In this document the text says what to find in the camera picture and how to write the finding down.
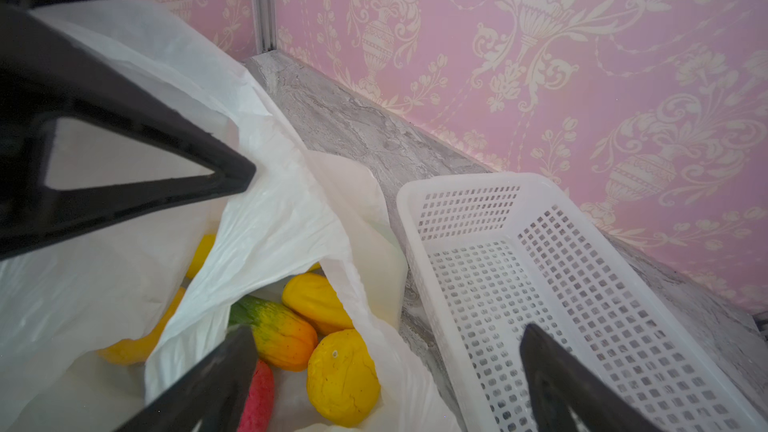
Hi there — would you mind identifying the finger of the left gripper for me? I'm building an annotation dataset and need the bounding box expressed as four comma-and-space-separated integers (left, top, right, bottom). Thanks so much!
1, 5, 256, 259

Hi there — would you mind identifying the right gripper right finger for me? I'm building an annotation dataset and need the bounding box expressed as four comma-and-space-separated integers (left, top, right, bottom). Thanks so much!
519, 323, 658, 431

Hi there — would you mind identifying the green orange mango fruit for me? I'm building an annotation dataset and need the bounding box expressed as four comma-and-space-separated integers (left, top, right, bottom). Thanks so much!
229, 296, 318, 372

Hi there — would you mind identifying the yellow lemon fruit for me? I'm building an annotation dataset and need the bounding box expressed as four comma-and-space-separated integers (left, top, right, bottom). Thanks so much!
306, 329, 381, 428

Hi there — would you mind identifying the white perforated plastic basket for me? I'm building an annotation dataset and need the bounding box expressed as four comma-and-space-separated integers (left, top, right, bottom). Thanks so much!
397, 172, 767, 431

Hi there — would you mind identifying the pink red fruit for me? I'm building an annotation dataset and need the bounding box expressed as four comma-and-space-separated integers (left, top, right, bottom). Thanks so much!
237, 360, 275, 432

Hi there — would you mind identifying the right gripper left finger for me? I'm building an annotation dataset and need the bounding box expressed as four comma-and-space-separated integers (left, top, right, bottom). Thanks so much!
117, 326, 258, 432

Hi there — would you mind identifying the white plastic bag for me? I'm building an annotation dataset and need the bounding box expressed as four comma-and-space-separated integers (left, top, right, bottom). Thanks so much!
1, 0, 458, 431

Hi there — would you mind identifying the yellow starfruit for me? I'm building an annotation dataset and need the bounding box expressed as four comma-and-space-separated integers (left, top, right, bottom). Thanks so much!
282, 272, 354, 335

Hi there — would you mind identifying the yellow banana fruit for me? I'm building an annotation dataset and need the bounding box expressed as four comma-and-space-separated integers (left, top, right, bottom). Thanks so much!
95, 232, 217, 367

